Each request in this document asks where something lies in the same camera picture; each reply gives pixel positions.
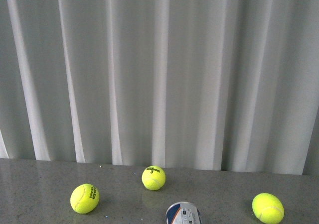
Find plain yellow tennis ball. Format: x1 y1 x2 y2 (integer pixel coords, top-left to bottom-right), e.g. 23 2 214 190
252 193 285 224

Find white pleated curtain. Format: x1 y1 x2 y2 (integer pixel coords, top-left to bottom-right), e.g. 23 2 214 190
0 0 319 175

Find clear Wilson tennis can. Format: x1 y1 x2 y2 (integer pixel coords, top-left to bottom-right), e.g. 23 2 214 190
165 202 202 224

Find Head Team tennis ball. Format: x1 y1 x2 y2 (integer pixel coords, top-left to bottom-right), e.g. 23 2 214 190
70 184 100 214

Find Wilson 3 tennis ball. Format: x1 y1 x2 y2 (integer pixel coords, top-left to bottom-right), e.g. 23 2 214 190
142 166 166 191

